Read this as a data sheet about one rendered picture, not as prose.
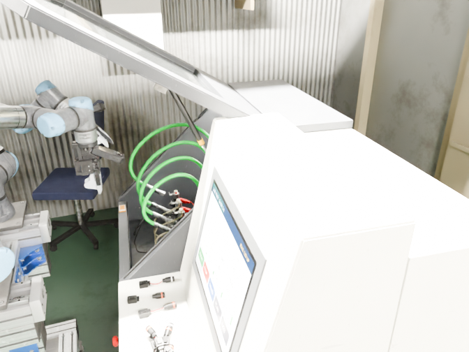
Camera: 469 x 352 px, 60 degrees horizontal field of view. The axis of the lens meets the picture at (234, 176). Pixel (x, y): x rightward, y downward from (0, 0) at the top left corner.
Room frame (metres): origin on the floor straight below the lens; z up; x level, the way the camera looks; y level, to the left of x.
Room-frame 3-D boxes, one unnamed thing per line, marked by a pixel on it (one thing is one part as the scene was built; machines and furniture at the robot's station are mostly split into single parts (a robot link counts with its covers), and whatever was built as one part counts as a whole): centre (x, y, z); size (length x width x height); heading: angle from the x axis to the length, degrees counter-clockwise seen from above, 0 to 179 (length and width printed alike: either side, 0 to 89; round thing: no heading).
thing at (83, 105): (1.35, 0.52, 1.53); 0.09 x 0.08 x 0.11; 152
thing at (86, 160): (1.35, 0.53, 1.37); 0.09 x 0.08 x 0.12; 105
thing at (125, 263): (1.49, 0.48, 0.87); 0.62 x 0.04 x 0.16; 15
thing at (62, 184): (2.94, 1.28, 0.54); 0.63 x 0.60 x 1.08; 111
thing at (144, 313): (0.99, 0.25, 0.99); 0.12 x 0.02 x 0.02; 112
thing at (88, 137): (1.35, 0.52, 1.45); 0.08 x 0.08 x 0.05
